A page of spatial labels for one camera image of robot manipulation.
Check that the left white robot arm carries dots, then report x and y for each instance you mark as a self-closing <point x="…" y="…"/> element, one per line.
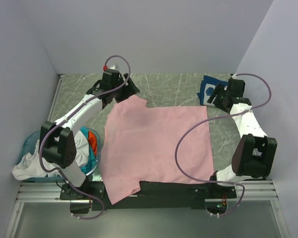
<point x="57" y="139"/>

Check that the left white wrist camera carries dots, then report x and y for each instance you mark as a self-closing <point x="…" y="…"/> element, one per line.
<point x="112" y="67"/>

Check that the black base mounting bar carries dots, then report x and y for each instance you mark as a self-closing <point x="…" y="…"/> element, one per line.
<point x="164" y="195"/>

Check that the folded blue printed t shirt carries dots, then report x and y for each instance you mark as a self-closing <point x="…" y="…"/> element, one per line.
<point x="207" y="87"/>

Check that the teal t shirt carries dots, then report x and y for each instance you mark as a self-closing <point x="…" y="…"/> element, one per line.
<point x="92" y="160"/>

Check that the pink t shirt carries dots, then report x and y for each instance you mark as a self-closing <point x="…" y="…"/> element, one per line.
<point x="163" y="144"/>

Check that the white t shirt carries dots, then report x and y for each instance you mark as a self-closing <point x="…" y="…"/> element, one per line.
<point x="29" y="166"/>

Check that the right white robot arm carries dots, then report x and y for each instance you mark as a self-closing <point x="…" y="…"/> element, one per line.
<point x="255" y="152"/>

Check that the blue plastic laundry basket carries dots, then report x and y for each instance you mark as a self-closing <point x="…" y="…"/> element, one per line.
<point x="29" y="146"/>

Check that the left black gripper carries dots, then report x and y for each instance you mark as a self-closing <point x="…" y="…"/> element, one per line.
<point x="130" y="90"/>

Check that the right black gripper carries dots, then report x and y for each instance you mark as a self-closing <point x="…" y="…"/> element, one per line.
<point x="218" y="91"/>

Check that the orange t shirt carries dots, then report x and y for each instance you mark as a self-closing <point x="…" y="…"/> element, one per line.
<point x="92" y="140"/>

